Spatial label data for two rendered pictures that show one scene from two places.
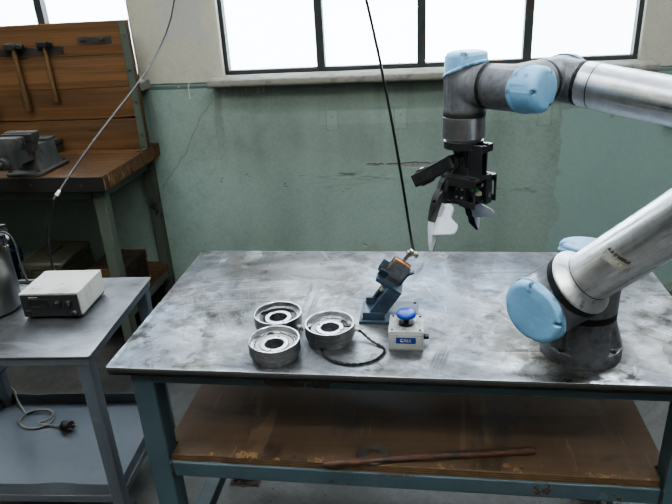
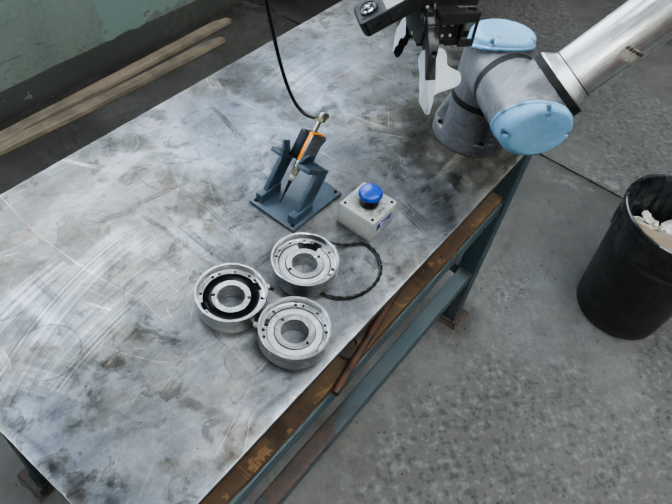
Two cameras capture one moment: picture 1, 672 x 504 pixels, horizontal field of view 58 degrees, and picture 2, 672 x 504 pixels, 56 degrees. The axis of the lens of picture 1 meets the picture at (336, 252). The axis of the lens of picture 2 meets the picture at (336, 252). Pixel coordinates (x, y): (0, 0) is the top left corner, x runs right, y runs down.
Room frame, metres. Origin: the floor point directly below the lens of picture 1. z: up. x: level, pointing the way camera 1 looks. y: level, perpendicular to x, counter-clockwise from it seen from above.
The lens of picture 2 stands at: (0.86, 0.57, 1.59)
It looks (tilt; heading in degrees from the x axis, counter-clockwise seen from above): 50 degrees down; 292
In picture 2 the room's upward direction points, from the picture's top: 10 degrees clockwise
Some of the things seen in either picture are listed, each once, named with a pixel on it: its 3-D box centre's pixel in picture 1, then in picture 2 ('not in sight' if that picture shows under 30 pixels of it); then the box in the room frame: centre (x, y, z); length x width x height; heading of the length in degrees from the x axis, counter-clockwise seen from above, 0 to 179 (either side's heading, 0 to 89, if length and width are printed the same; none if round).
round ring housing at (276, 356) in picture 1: (274, 347); (294, 334); (1.07, 0.14, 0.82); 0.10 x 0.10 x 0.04
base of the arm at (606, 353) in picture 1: (582, 327); (476, 111); (1.03, -0.47, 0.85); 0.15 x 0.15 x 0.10
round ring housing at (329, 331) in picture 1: (330, 330); (304, 266); (1.12, 0.02, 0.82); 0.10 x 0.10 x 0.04
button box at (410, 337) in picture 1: (409, 331); (369, 209); (1.09, -0.14, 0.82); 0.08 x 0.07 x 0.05; 81
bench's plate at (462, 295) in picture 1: (405, 306); (285, 177); (1.27, -0.16, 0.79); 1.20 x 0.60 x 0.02; 81
